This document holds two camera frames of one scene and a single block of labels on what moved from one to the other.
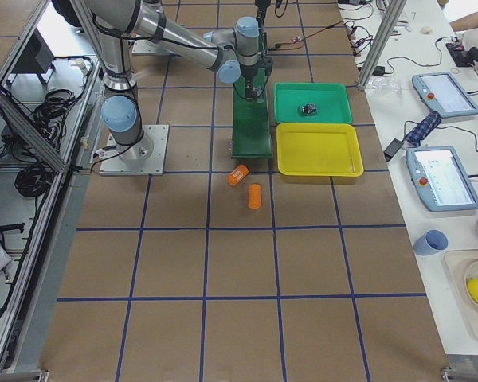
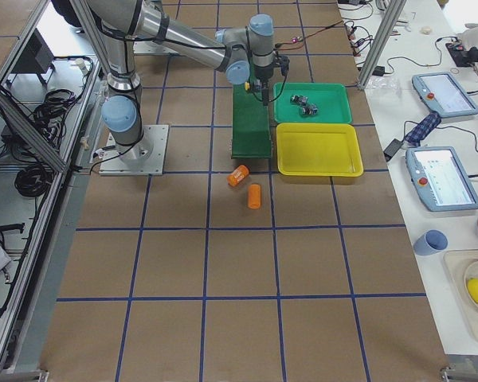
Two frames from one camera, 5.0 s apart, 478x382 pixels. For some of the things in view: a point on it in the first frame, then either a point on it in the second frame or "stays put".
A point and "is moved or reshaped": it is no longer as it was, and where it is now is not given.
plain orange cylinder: x=254 y=196 stays put
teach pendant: x=445 y=95 stays put
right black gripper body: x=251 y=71 → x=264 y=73
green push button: x=307 y=109 stays put
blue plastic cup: x=431 y=242 stays put
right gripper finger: x=248 y=87 → x=265 y=91
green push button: x=257 y=90 is moved or reshaped
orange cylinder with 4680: x=237 y=174 stays put
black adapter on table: x=392 y=149 stays put
